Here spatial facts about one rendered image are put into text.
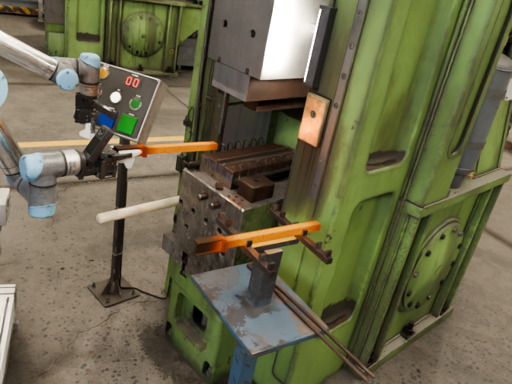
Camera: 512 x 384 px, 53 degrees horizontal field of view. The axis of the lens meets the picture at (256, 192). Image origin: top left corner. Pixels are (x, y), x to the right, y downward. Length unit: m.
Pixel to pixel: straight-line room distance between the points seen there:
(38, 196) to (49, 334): 1.19
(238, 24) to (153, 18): 4.94
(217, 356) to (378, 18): 1.49
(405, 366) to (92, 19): 5.37
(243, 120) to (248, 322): 0.98
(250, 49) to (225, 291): 0.83
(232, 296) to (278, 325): 0.19
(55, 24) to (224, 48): 5.15
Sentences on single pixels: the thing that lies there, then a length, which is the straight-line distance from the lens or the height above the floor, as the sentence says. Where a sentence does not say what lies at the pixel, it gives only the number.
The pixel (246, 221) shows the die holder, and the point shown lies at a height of 0.86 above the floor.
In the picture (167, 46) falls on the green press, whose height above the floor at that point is 0.40.
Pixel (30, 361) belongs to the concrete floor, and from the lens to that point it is 2.53.
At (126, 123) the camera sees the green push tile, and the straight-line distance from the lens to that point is 2.23.
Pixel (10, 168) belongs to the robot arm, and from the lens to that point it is 1.64.
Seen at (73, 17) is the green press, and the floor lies 0.62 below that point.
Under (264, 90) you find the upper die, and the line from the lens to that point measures 1.91.
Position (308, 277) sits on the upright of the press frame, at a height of 0.68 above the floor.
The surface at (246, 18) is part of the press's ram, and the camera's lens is 1.85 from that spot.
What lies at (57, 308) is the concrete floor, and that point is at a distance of 2.78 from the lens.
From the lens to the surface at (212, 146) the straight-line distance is 1.85.
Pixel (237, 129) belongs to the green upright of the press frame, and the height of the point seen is 1.04.
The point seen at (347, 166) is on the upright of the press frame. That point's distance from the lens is 1.76.
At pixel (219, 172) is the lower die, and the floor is 0.95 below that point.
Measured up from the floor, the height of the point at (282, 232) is 1.01.
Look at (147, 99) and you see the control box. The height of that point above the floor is 1.12.
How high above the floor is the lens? 1.78
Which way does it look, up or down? 26 degrees down
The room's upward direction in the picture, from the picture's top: 11 degrees clockwise
